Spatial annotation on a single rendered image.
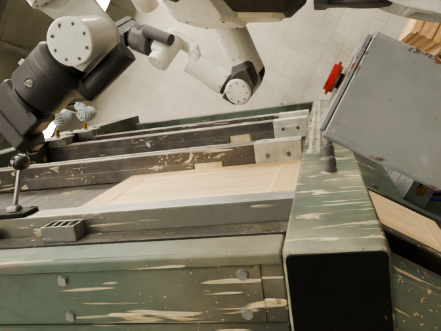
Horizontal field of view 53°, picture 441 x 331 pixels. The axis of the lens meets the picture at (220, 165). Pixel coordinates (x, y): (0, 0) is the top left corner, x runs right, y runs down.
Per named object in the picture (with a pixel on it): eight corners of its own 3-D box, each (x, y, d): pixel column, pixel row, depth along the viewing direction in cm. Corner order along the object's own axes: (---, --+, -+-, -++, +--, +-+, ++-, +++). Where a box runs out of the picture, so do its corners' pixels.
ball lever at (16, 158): (15, 213, 88) (23, 150, 93) (-1, 214, 89) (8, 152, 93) (27, 217, 92) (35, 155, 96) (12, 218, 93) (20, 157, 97)
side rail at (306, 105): (314, 121, 255) (312, 102, 253) (138, 141, 281) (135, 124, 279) (314, 119, 263) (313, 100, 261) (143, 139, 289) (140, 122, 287)
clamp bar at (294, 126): (308, 136, 162) (301, 70, 157) (27, 167, 190) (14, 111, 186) (309, 132, 171) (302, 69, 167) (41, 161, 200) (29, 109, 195)
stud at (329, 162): (336, 173, 84) (335, 157, 83) (323, 173, 84) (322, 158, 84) (336, 169, 86) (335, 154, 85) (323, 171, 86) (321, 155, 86)
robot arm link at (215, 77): (197, 70, 140) (249, 102, 139) (184, 81, 132) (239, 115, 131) (210, 41, 134) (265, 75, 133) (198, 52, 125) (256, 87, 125)
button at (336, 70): (354, 67, 49) (337, 59, 49) (338, 100, 50) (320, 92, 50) (352, 67, 53) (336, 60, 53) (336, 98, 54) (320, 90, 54)
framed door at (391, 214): (462, 270, 145) (466, 265, 145) (308, 196, 151) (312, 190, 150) (409, 194, 231) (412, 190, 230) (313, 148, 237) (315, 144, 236)
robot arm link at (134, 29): (130, 8, 142) (159, 18, 138) (133, 35, 149) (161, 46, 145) (102, 23, 135) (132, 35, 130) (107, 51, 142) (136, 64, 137)
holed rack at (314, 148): (320, 154, 102) (320, 152, 102) (308, 155, 103) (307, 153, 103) (320, 100, 259) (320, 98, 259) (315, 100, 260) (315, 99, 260)
